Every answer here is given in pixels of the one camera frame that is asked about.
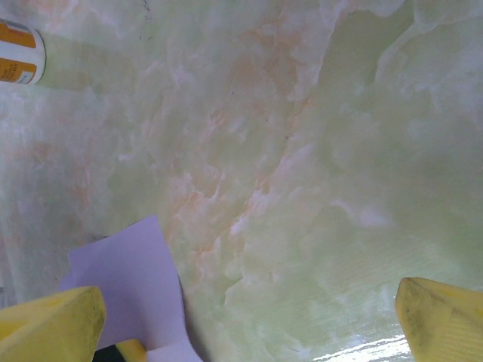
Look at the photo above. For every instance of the white pill bottle orange label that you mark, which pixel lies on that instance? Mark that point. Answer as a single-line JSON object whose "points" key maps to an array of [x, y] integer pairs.
{"points": [[22, 53]]}

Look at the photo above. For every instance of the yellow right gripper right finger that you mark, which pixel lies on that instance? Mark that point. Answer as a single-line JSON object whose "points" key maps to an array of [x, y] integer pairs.
{"points": [[445, 324]]}

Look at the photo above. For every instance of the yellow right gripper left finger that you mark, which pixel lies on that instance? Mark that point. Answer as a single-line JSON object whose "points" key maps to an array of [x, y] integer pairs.
{"points": [[49, 328]]}

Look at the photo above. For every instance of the lavender cloth piece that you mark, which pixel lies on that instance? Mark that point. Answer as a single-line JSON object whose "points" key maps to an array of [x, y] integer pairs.
{"points": [[132, 271]]}

